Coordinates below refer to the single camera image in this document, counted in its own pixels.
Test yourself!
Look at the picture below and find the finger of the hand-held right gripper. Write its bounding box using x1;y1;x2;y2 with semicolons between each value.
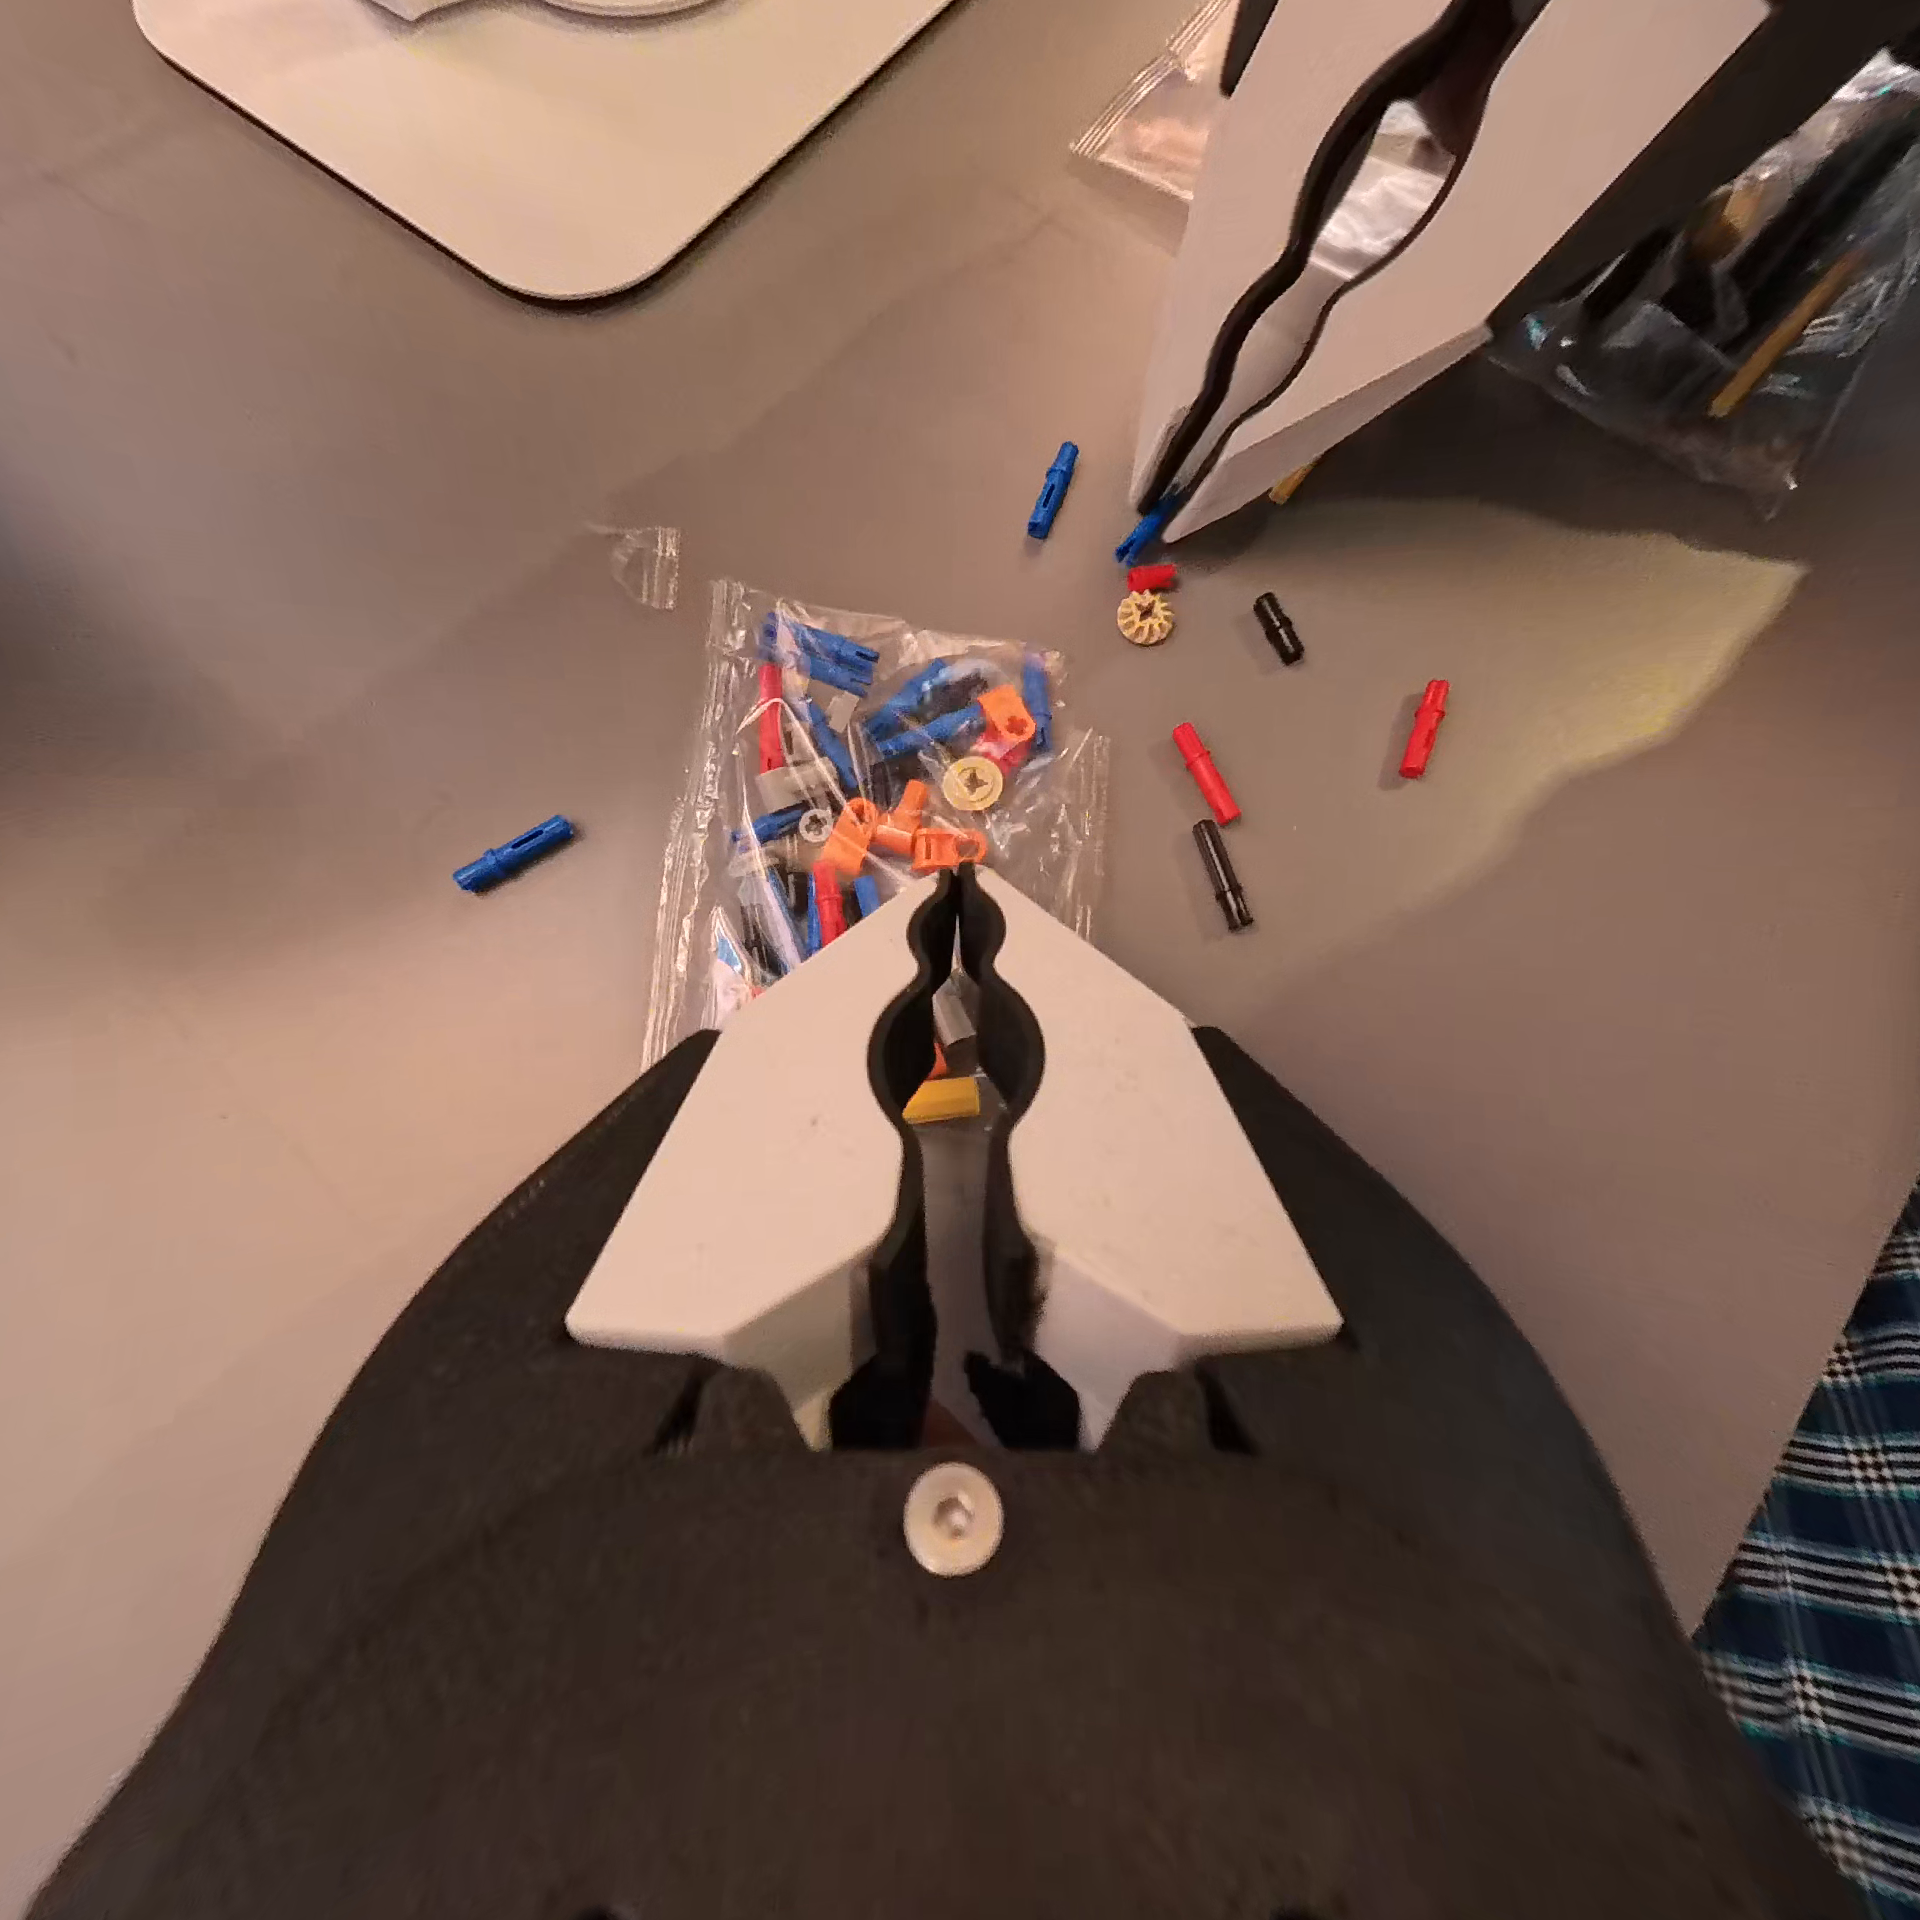
1160;0;1777;543
1129;0;1503;520

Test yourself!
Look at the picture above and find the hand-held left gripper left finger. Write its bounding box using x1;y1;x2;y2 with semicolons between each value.
565;872;962;1454

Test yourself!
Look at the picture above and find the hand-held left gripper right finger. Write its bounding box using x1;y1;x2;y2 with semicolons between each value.
954;872;1345;1454

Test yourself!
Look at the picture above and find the clear bag of lego pieces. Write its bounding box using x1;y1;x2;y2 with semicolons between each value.
643;577;1113;1075

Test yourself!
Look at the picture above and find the long black lego pin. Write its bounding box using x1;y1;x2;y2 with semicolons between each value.
1191;819;1257;934

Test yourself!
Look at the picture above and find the clear empty plastic bag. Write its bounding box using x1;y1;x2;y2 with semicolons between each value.
1067;0;1465;289

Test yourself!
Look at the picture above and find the clear bag of dark pieces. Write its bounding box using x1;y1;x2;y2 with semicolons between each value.
1493;61;1907;520

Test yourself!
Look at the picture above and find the torn clear plastic scrap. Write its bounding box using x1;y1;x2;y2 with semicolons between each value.
588;522;684;609

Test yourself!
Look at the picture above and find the white moulded plastic piece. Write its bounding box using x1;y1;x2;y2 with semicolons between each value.
369;0;723;30

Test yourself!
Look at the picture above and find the white rounded board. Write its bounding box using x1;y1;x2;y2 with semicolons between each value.
133;0;962;310

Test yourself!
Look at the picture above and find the blue plaid clothing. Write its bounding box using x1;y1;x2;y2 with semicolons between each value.
1691;1184;1920;1885

